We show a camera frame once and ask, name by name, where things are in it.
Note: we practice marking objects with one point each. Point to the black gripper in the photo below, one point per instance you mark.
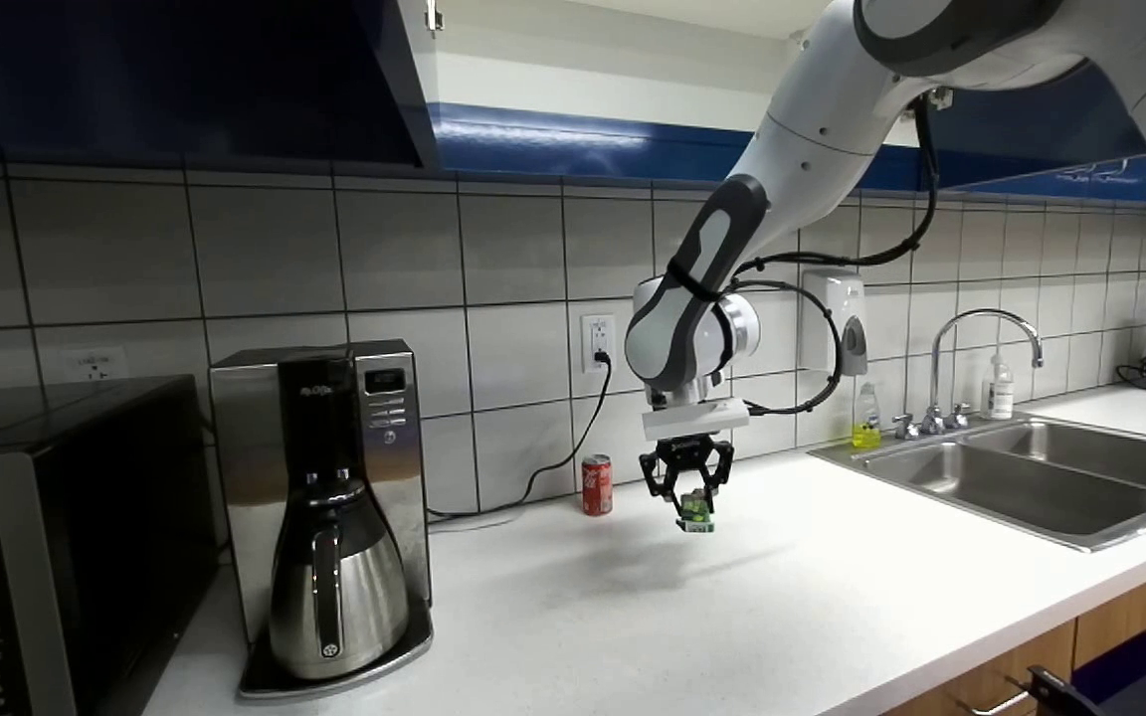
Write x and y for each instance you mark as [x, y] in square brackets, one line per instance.
[688, 461]

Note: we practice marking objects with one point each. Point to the green snack bar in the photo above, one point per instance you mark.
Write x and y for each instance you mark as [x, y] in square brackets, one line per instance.
[699, 512]

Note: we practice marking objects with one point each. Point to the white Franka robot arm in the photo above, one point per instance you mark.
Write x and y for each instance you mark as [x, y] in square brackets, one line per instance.
[815, 133]

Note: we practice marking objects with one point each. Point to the wooden base cabinet drawers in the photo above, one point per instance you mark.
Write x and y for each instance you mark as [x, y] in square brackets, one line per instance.
[1131, 610]

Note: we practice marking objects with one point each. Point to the blue cabinet door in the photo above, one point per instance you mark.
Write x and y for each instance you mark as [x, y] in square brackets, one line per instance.
[1066, 133]
[162, 83]

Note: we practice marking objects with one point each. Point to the metal cabinet hinge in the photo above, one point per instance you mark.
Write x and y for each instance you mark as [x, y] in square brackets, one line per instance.
[433, 14]

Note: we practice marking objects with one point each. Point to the red soda can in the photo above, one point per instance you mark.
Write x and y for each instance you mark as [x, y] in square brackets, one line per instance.
[593, 488]

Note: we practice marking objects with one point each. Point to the yellow dish soap bottle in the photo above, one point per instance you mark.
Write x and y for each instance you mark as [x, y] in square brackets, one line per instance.
[863, 430]

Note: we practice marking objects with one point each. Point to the chrome sink faucet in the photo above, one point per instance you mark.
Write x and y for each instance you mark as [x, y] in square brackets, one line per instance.
[946, 358]

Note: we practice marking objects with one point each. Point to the stainless steel coffee maker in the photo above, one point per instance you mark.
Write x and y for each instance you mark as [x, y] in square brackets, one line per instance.
[386, 410]

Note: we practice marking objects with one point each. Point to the small white bottle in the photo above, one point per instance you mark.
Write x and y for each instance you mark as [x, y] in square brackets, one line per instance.
[1001, 394]

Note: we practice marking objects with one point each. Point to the stainless steel double sink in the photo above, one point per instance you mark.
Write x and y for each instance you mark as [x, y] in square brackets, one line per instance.
[1024, 483]

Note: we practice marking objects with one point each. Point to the steel coffee carafe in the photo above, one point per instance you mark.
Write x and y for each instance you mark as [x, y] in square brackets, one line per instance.
[336, 597]

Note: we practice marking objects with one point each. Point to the blue bin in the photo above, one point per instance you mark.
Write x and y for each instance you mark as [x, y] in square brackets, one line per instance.
[1142, 678]

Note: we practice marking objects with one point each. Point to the black steel microwave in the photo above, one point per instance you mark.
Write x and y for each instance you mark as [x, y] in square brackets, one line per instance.
[69, 532]

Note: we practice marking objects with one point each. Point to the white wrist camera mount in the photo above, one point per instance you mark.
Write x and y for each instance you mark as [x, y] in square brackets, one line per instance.
[694, 419]

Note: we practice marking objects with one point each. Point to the white wall outlet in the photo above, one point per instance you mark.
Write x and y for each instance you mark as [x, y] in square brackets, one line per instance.
[591, 327]
[96, 368]

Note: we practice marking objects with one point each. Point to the white wall soap dispenser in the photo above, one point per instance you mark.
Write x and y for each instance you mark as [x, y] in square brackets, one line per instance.
[855, 313]

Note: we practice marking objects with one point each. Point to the white open wall cabinet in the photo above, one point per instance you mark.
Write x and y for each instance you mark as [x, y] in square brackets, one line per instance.
[560, 83]

